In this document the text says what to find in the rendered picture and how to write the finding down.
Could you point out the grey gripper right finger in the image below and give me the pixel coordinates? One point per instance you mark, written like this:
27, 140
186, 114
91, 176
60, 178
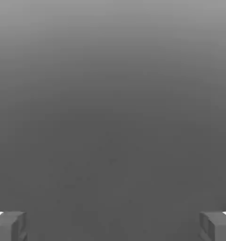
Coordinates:
220, 226

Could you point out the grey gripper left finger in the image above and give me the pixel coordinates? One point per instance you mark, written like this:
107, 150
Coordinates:
5, 226

